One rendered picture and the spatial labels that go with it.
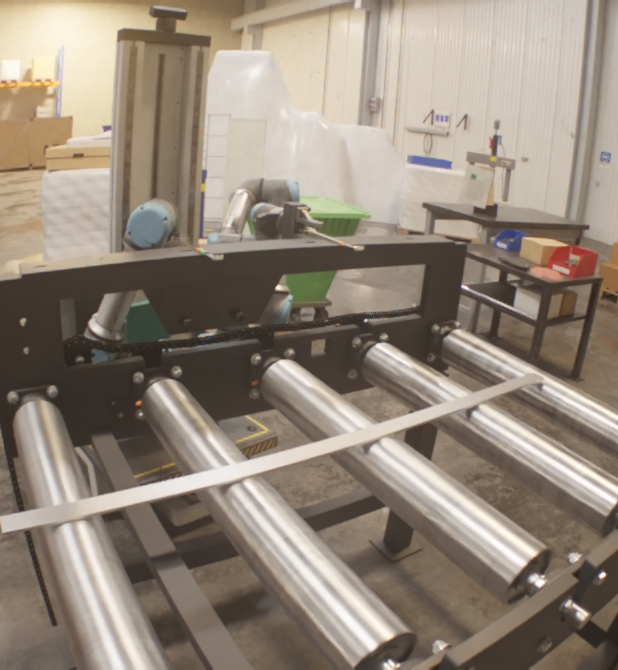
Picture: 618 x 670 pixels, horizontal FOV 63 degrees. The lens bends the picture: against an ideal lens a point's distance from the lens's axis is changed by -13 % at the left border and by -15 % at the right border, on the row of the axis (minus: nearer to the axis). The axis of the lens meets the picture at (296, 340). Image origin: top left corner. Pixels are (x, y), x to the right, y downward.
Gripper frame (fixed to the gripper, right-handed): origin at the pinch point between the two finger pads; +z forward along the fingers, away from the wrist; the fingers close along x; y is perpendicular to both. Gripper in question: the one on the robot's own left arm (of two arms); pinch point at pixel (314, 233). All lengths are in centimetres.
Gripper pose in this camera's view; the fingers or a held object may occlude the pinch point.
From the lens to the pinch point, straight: 153.4
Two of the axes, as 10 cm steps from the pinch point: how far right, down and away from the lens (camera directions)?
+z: 5.1, 3.5, -7.9
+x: -0.7, 9.3, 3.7
